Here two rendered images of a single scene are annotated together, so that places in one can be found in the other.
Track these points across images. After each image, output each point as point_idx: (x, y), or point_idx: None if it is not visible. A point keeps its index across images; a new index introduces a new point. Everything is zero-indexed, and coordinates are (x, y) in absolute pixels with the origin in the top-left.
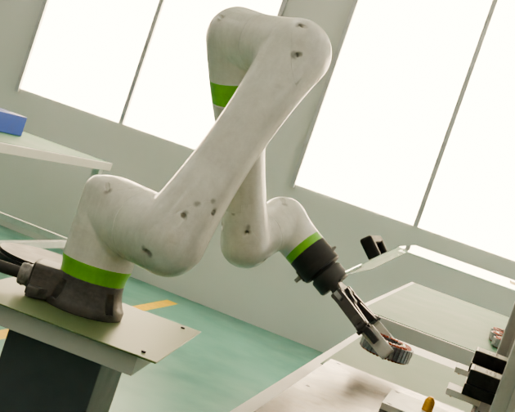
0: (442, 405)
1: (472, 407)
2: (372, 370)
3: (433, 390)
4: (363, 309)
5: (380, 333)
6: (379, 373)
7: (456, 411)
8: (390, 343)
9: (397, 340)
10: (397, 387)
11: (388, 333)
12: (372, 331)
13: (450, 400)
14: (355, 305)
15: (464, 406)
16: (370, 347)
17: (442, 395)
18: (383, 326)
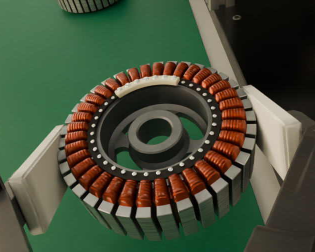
0: (257, 34)
1: (67, 57)
2: (76, 232)
3: (37, 113)
4: (30, 251)
5: (78, 170)
6: (71, 212)
7: (251, 19)
8: (235, 91)
9: (87, 113)
10: (281, 100)
11: (51, 147)
12: (302, 126)
13: (73, 80)
14: None
15: (84, 61)
16: (252, 164)
17: (54, 96)
18: (35, 159)
